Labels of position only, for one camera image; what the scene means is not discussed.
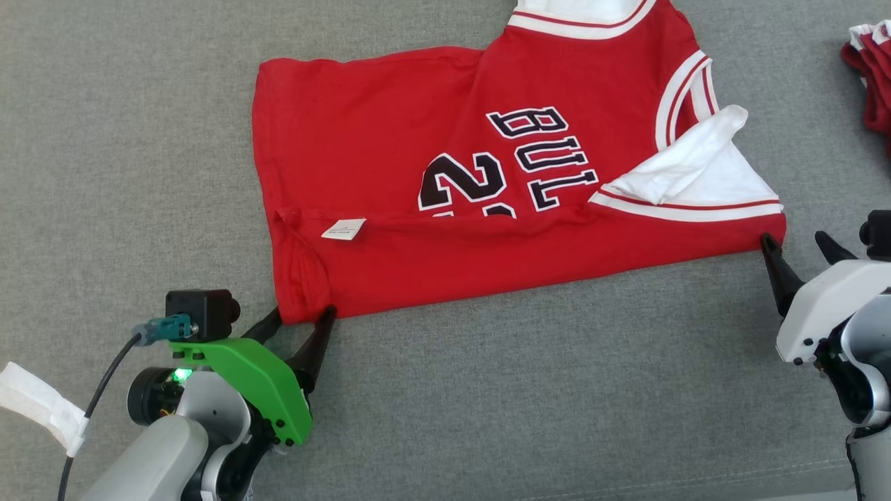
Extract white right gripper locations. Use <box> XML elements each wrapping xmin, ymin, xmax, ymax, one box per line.
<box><xmin>759</xmin><ymin>231</ymin><xmax>891</xmax><ymax>367</ymax></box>

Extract black cable teal connector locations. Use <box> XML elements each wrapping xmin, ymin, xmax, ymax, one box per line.
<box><xmin>57</xmin><ymin>314</ymin><xmax>200</xmax><ymax>501</ymax></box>

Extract white cloth cable wrap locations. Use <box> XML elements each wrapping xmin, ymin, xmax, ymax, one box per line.
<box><xmin>0</xmin><ymin>361</ymin><xmax>89</xmax><ymax>458</ymax></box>

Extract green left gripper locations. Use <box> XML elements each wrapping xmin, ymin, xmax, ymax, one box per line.
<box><xmin>169</xmin><ymin>305</ymin><xmax>338</xmax><ymax>447</ymax></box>

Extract red garments pile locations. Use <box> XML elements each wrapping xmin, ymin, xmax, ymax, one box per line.
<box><xmin>840</xmin><ymin>20</ymin><xmax>891</xmax><ymax>158</ymax></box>

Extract red basketball jersey white sleeves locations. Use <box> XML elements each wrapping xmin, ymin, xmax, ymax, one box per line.
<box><xmin>251</xmin><ymin>0</ymin><xmax>788</xmax><ymax>326</ymax></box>

